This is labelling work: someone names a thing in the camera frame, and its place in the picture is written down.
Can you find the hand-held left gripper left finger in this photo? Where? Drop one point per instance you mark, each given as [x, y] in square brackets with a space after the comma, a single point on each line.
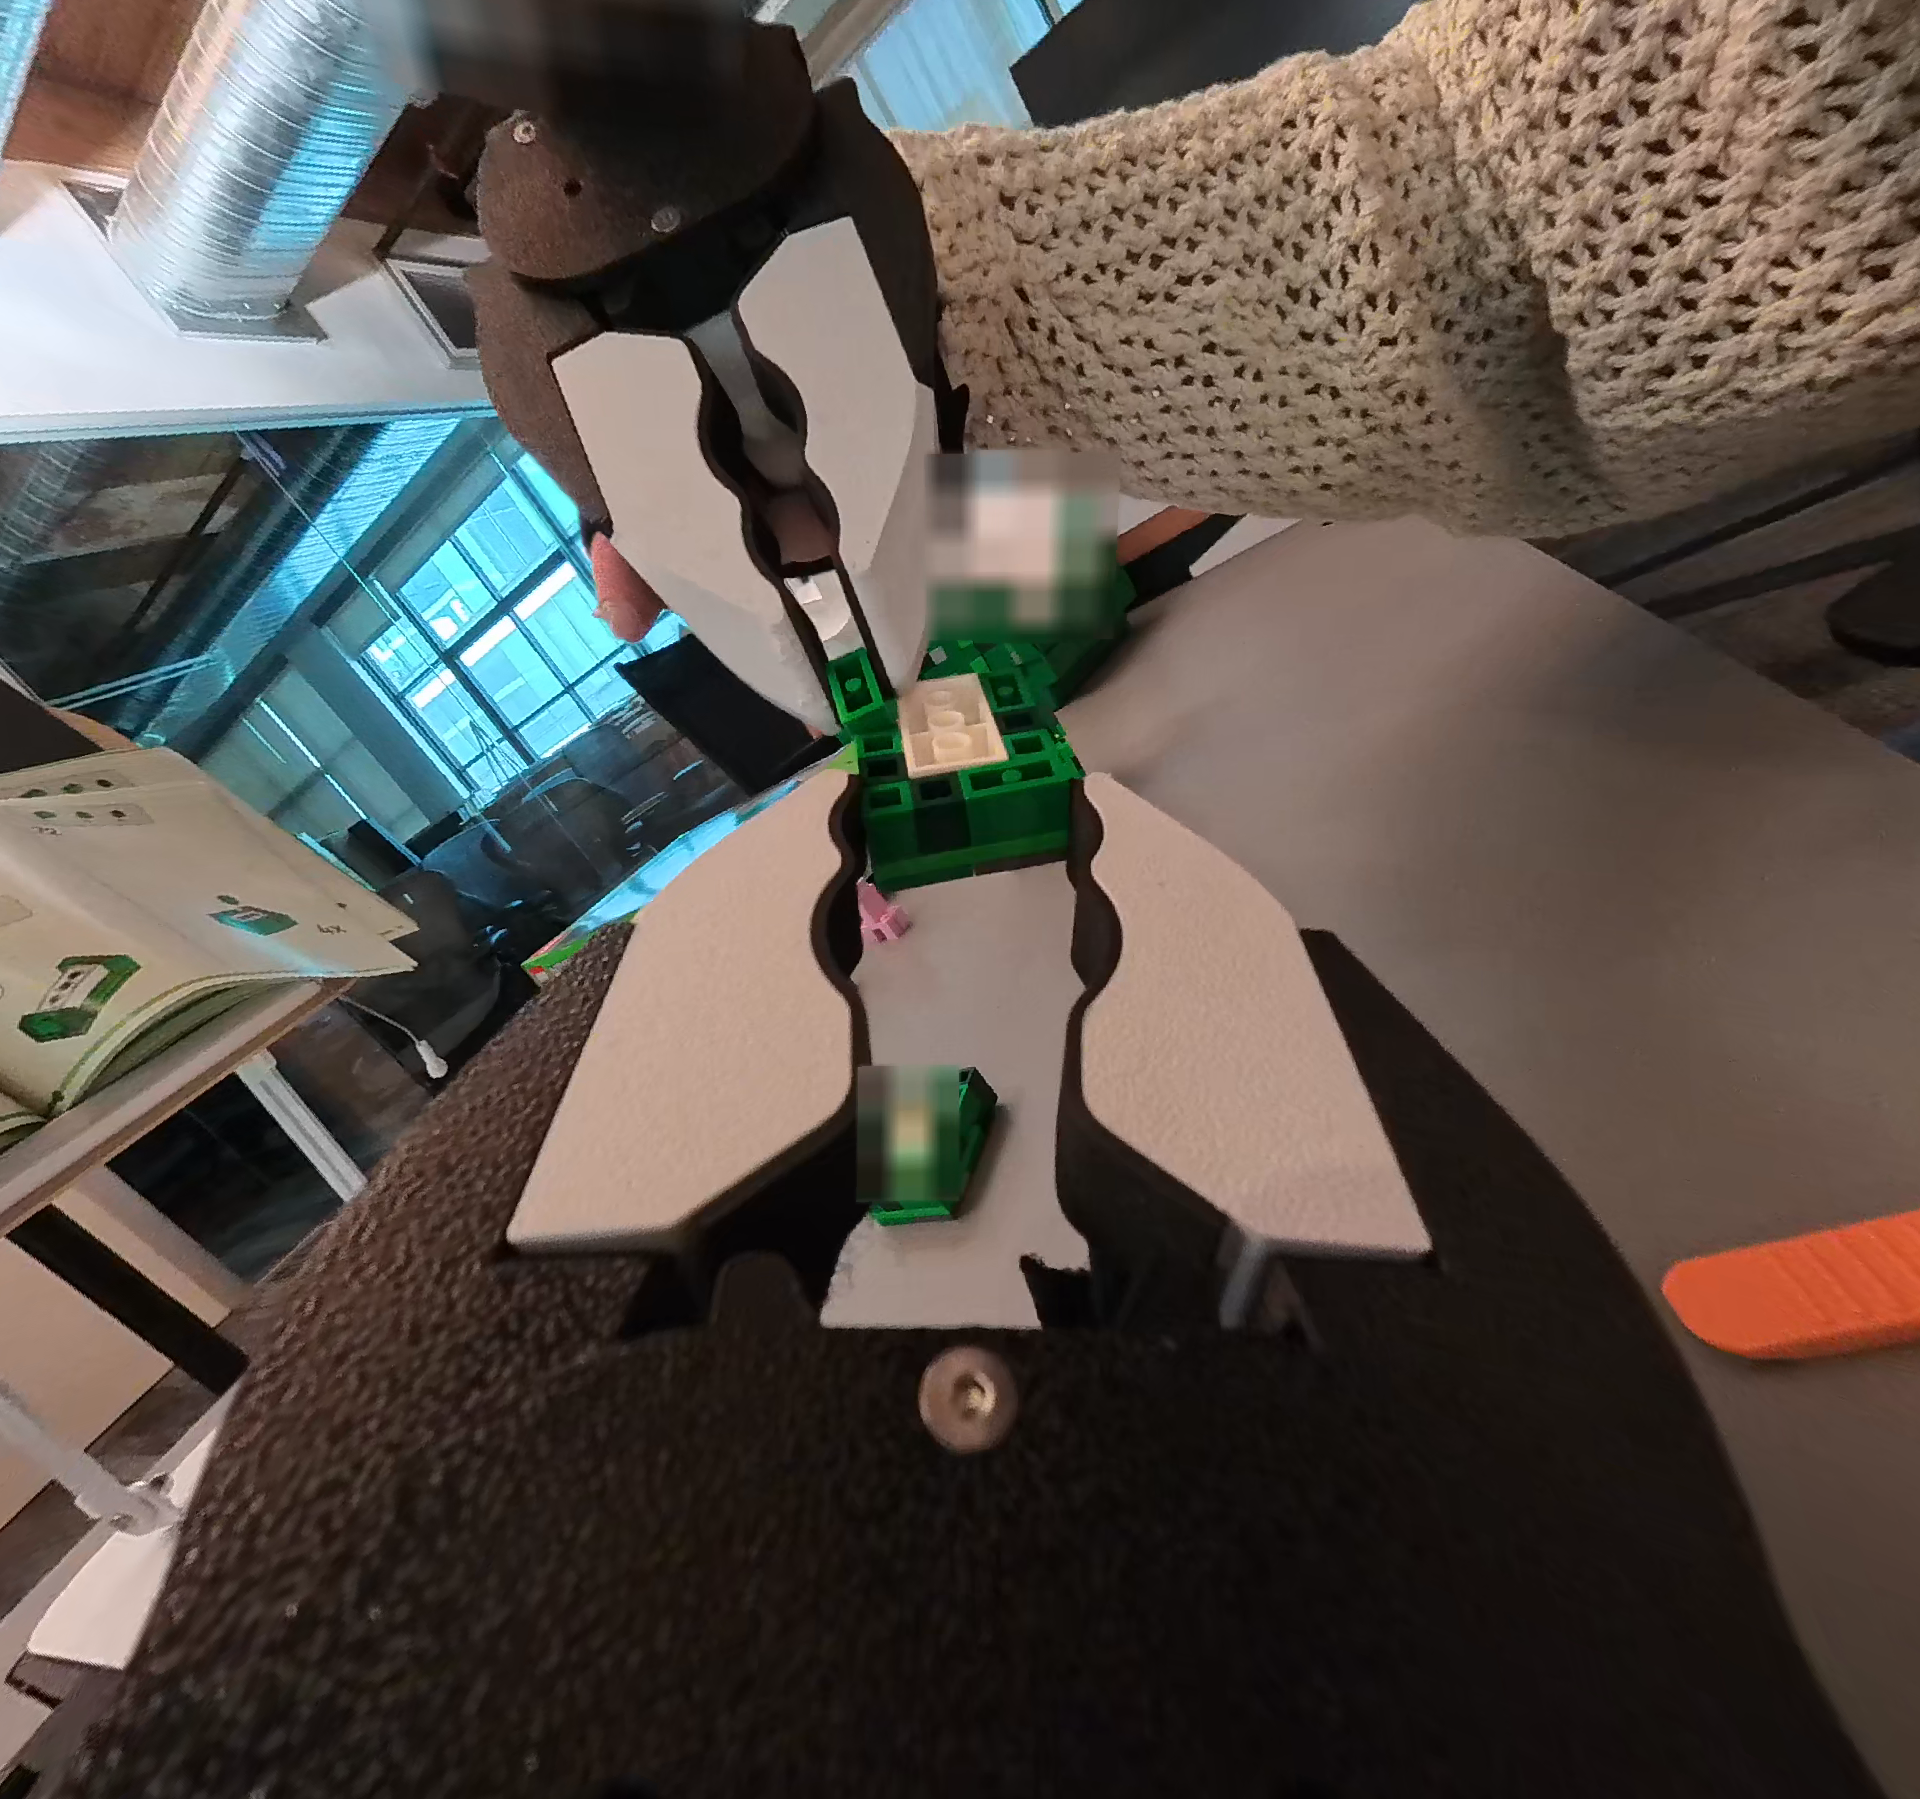
[704, 1065]

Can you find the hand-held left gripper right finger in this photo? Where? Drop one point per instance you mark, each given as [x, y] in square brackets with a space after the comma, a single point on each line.
[1246, 1065]

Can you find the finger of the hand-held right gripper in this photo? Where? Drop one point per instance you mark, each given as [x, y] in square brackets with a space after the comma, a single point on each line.
[660, 479]
[863, 374]

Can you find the green lego foot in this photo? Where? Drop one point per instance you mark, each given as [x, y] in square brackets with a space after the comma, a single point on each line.
[974, 823]
[974, 1124]

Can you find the small bright green lego brick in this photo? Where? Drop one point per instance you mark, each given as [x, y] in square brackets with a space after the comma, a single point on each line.
[863, 691]

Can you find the person's right forearm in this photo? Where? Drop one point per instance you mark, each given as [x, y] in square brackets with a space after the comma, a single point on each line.
[1351, 255]

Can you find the pink lego pig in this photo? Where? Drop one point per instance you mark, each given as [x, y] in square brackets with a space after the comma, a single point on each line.
[882, 916]

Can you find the tall green pixelated lego tower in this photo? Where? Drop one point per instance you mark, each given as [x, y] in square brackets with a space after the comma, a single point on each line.
[1050, 667]

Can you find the open lego instruction booklet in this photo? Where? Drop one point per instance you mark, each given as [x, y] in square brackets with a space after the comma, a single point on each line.
[151, 900]

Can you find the person's right hand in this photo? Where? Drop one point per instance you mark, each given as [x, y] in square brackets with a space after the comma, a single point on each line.
[627, 594]

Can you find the black high-back office chair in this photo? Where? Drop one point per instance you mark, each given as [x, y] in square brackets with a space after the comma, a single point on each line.
[720, 720]

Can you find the row of dark office chairs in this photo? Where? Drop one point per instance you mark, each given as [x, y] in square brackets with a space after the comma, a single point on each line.
[601, 810]

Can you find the large black monitor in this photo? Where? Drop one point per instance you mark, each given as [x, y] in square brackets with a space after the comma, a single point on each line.
[1199, 31]

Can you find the orange brick separator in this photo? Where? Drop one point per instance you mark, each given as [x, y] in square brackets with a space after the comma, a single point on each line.
[1800, 1290]

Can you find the white book stand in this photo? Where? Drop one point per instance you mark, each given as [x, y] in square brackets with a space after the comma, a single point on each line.
[105, 1604]

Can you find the silver ventilation duct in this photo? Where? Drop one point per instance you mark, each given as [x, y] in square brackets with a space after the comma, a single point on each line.
[239, 105]

